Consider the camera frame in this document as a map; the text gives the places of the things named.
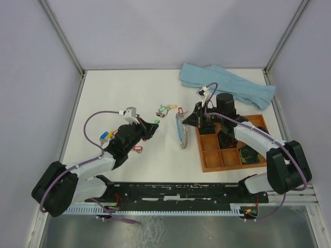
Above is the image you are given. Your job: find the rolled blue-yellow tie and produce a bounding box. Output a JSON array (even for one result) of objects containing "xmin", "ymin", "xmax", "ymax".
[{"xmin": 238, "ymin": 145, "xmax": 260, "ymax": 164}]

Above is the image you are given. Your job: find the purple cable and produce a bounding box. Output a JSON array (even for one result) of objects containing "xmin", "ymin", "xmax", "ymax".
[
  {"xmin": 204, "ymin": 82, "xmax": 308, "ymax": 222},
  {"xmin": 39, "ymin": 110, "xmax": 137, "ymax": 224}
]

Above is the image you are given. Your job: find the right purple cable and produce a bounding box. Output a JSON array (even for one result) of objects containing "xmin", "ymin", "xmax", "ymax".
[{"xmin": 204, "ymin": 82, "xmax": 308, "ymax": 222}]

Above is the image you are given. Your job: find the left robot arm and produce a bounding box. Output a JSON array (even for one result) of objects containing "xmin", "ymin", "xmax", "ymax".
[{"xmin": 32, "ymin": 118, "xmax": 159, "ymax": 217}]

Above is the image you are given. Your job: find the rolled dark tie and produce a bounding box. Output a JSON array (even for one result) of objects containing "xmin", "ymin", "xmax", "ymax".
[{"xmin": 199, "ymin": 125, "xmax": 216, "ymax": 135}]

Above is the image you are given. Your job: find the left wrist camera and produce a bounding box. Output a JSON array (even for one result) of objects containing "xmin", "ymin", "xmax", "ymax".
[{"xmin": 123, "ymin": 107, "xmax": 139, "ymax": 125}]

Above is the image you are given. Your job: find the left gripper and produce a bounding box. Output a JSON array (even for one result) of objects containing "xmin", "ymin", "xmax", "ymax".
[{"xmin": 125, "ymin": 117, "xmax": 159, "ymax": 153}]

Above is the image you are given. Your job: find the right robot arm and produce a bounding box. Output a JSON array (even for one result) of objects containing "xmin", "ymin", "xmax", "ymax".
[{"xmin": 182, "ymin": 89, "xmax": 312, "ymax": 202}]

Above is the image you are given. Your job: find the wooden compartment tray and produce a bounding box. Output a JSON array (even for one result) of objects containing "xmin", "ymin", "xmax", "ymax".
[{"xmin": 196, "ymin": 123, "xmax": 266, "ymax": 173}]

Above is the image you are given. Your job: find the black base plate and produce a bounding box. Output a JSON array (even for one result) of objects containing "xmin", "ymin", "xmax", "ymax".
[{"xmin": 97, "ymin": 182, "xmax": 269, "ymax": 209}]

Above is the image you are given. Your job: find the green yellow tag key bunch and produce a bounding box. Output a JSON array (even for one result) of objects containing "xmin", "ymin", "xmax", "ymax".
[{"xmin": 156, "ymin": 104, "xmax": 178, "ymax": 118}]

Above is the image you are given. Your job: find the light blue cloth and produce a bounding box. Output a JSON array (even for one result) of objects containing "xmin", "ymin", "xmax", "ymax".
[{"xmin": 179, "ymin": 64, "xmax": 276, "ymax": 110}]

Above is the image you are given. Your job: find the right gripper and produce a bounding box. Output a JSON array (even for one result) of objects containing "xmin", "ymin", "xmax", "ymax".
[{"xmin": 183, "ymin": 101, "xmax": 223, "ymax": 128}]

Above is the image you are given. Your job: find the coloured tag key bunch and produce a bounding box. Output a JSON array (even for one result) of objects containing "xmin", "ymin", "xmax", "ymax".
[{"xmin": 99, "ymin": 129, "xmax": 118, "ymax": 145}]

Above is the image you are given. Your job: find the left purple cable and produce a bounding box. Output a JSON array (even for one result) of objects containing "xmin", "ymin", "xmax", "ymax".
[{"xmin": 39, "ymin": 110, "xmax": 137, "ymax": 224}]

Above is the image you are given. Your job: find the rolled orange-dotted tie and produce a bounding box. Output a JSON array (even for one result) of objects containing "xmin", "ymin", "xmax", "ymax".
[{"xmin": 217, "ymin": 130, "xmax": 238, "ymax": 149}]

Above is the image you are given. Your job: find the large keyring holder blue handle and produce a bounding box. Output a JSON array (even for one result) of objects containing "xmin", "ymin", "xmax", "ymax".
[{"xmin": 175, "ymin": 112, "xmax": 188, "ymax": 149}]

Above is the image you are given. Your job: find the grey cable duct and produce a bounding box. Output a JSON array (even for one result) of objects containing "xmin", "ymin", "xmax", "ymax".
[{"xmin": 63, "ymin": 203, "xmax": 244, "ymax": 217}]

